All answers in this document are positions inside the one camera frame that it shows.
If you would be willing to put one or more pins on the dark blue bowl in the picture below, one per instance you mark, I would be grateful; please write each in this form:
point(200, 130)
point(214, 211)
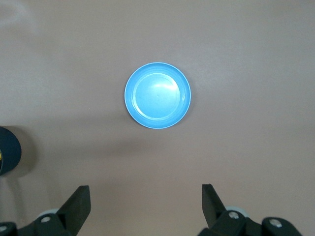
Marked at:
point(11, 150)

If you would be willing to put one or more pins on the blue round plate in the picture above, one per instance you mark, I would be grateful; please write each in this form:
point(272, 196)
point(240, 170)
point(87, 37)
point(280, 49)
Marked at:
point(157, 96)

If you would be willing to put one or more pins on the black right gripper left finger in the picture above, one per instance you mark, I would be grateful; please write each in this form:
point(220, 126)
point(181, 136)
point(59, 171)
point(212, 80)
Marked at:
point(71, 214)

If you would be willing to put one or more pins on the brown table cover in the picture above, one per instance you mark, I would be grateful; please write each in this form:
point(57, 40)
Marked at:
point(246, 123)

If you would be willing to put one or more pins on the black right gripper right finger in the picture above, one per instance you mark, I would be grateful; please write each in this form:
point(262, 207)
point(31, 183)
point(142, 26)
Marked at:
point(221, 221)

